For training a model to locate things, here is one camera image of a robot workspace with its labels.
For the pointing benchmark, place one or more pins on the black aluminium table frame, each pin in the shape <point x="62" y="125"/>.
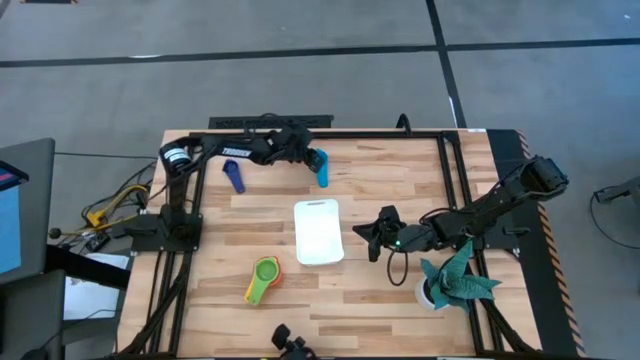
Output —
<point x="375" y="135"/>

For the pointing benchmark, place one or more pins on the black flat bar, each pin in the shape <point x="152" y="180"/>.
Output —
<point x="270" y="121"/>

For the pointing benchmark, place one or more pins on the white plastic basket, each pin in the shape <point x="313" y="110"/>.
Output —
<point x="318" y="232"/>

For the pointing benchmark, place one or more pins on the green measuring cup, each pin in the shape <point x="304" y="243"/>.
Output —
<point x="267" y="274"/>

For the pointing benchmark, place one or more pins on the teal artificial plant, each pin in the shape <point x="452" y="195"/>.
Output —
<point x="457" y="285"/>

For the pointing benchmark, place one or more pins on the orange measuring cup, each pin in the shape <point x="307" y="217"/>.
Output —
<point x="279" y="275"/>

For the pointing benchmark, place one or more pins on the green yellow measuring cups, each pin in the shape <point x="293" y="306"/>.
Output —
<point x="248" y="298"/>

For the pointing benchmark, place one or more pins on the white paper sheet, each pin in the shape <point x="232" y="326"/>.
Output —
<point x="90" y="295"/>

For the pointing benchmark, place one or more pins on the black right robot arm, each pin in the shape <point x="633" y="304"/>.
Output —
<point x="500" y="200"/>

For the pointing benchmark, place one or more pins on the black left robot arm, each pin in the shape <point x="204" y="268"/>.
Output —
<point x="240" y="150"/>

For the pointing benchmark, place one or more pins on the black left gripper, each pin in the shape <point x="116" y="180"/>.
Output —
<point x="295" y="145"/>

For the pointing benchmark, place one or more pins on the white plant pot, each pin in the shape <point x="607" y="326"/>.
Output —
<point x="422" y="297"/>

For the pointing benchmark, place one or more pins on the small dark blue measuring cup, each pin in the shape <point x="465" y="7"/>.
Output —
<point x="231" y="169"/>

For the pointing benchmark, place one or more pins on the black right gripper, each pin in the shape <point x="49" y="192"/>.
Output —
<point x="407" y="237"/>

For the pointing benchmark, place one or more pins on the blue sheet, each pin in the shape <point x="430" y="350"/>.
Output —
<point x="10" y="230"/>

